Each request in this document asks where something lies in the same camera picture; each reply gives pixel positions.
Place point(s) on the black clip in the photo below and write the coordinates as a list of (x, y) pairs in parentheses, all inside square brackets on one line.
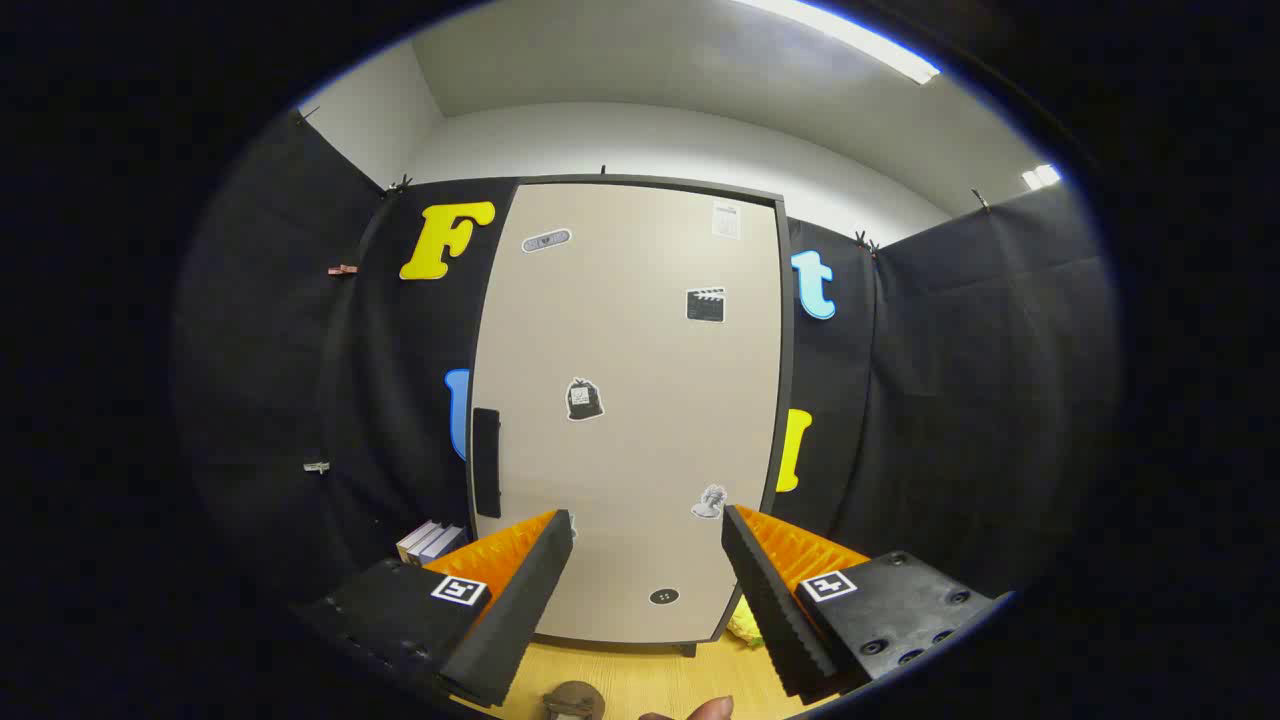
[(399, 185), (982, 200), (866, 242), (308, 116)]

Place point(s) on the long ceiling light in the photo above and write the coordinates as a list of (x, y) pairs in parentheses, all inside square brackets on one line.
[(850, 38)]

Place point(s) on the blue book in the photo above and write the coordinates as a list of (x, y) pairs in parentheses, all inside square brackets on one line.
[(448, 543)]

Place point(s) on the white book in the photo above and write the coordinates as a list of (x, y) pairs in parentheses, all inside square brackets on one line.
[(415, 538)]

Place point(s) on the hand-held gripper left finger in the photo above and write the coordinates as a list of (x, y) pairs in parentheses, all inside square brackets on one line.
[(520, 610)]

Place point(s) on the black backdrop cloth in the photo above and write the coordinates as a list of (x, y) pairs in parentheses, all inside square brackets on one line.
[(950, 400)]

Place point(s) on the beige shoe cabinet door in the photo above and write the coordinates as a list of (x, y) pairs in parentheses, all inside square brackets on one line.
[(630, 330)]

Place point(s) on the brown fuzzy shoe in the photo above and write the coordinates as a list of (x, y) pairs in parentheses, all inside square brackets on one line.
[(573, 702)]

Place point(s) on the small ceiling light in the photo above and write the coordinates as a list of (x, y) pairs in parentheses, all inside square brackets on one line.
[(1040, 177)]

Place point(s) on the yellow plush toy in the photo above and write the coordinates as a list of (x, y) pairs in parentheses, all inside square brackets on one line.
[(745, 625)]

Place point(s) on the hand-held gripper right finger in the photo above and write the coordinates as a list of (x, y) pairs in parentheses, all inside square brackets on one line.
[(770, 610)]

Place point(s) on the dark grey shoe cabinet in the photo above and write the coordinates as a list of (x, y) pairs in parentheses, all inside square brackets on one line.
[(786, 350)]

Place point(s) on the grey book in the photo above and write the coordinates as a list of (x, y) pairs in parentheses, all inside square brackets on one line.
[(432, 542)]

